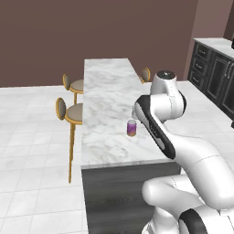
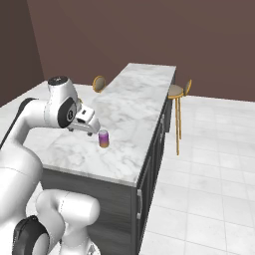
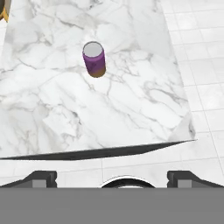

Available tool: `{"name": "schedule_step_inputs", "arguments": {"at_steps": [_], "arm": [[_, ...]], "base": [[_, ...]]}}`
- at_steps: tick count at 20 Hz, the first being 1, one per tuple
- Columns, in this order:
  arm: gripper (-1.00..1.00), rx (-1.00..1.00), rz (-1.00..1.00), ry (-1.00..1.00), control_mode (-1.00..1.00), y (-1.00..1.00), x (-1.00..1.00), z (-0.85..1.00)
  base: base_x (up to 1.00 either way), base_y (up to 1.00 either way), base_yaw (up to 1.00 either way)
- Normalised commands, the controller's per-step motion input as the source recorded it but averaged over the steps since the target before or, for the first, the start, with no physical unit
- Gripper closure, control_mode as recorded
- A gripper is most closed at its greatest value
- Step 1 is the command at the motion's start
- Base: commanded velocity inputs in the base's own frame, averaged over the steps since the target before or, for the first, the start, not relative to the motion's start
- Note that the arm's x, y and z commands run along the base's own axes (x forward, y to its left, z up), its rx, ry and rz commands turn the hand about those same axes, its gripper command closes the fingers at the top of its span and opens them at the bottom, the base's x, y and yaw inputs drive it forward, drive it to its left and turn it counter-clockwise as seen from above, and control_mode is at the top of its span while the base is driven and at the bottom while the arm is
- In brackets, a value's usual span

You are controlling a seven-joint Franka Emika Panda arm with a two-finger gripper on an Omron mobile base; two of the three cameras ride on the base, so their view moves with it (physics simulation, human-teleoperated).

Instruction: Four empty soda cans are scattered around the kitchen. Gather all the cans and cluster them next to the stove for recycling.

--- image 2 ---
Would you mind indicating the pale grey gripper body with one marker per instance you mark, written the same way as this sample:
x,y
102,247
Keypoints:
x,y
85,125

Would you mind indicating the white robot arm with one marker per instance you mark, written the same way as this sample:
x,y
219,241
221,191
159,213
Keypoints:
x,y
20,172

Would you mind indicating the purple and orange soda can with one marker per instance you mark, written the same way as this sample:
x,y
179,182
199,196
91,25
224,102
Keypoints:
x,y
103,138

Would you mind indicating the dark grey kitchen island cabinet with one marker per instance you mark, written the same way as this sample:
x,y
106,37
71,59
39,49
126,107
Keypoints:
x,y
99,202

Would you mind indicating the dark grey cabinet door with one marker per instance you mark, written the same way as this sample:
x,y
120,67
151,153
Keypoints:
x,y
144,199

